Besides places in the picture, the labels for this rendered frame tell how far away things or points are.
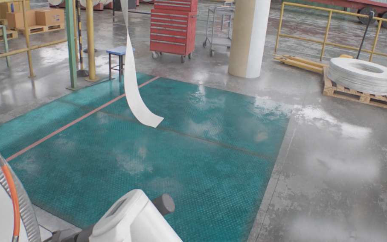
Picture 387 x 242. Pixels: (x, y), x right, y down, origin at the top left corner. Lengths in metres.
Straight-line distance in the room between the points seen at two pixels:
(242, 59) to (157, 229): 4.35
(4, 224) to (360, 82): 4.51
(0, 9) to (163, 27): 6.41
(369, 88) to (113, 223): 4.53
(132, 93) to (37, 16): 7.88
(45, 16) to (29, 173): 6.24
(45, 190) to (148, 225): 1.87
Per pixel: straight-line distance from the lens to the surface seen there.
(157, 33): 5.27
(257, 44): 4.73
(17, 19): 8.42
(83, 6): 13.30
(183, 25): 5.08
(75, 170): 2.46
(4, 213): 0.85
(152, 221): 0.48
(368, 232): 2.31
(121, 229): 0.43
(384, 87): 4.90
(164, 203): 0.52
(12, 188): 0.64
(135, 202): 0.47
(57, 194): 2.26
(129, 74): 0.80
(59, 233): 0.62
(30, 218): 0.91
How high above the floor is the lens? 1.39
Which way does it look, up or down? 26 degrees down
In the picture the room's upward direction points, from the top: 5 degrees clockwise
